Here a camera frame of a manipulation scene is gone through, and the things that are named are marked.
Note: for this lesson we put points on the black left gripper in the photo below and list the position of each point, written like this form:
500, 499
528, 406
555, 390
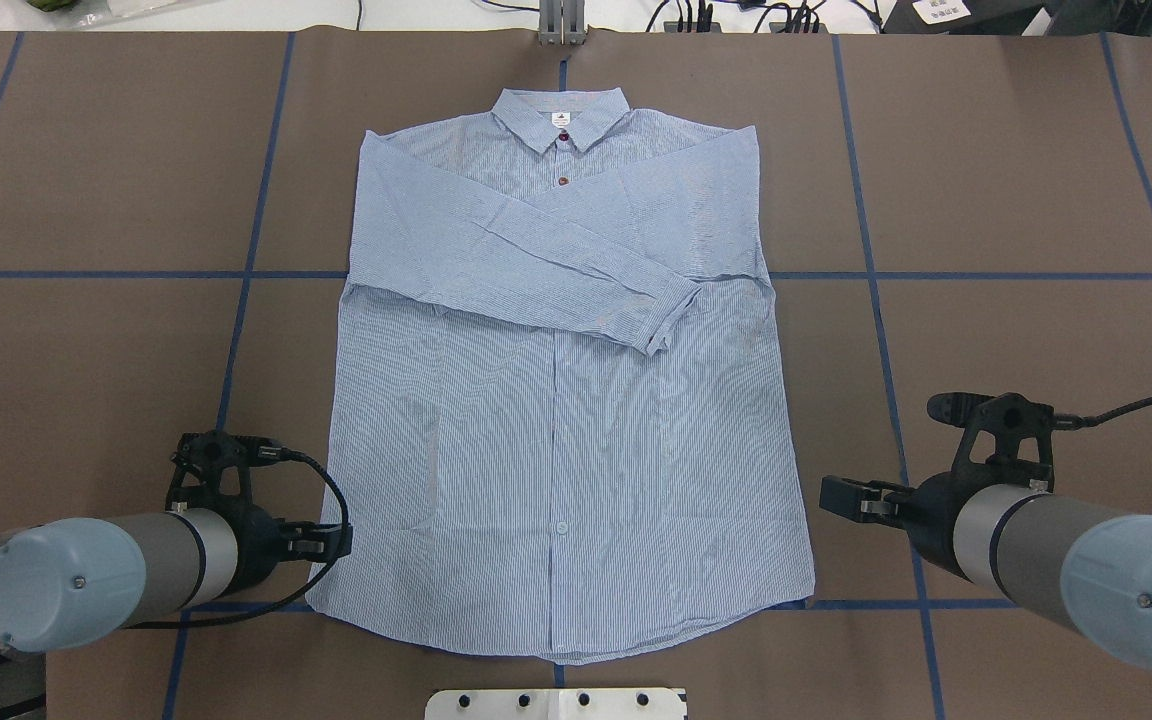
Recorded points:
254, 545

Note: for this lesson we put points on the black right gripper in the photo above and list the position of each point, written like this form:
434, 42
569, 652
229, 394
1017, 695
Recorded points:
932, 515

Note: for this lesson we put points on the light blue striped shirt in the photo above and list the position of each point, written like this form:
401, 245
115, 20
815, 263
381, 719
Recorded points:
559, 417

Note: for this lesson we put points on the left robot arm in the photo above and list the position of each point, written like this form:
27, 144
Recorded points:
74, 581

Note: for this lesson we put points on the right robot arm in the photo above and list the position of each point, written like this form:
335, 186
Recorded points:
1079, 565

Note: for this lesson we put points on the right grey USB hub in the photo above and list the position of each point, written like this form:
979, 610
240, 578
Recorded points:
804, 24

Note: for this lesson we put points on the grey usb hub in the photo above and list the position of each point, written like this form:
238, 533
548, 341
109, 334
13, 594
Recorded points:
804, 24
704, 24

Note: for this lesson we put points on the left grey USB hub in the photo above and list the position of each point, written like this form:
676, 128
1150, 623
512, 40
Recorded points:
704, 24

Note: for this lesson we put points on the folded green cloth pouch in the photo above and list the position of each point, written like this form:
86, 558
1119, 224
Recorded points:
49, 6

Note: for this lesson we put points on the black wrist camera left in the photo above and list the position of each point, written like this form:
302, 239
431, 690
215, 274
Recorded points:
212, 470

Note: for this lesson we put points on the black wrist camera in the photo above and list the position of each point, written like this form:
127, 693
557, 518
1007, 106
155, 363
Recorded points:
1007, 439
212, 470

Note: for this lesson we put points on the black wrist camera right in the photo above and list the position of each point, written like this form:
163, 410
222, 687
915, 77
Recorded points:
1007, 439

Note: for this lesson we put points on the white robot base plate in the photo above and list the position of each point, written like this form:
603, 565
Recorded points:
561, 703

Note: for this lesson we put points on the aluminium frame post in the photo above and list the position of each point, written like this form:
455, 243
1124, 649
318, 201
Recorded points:
562, 22

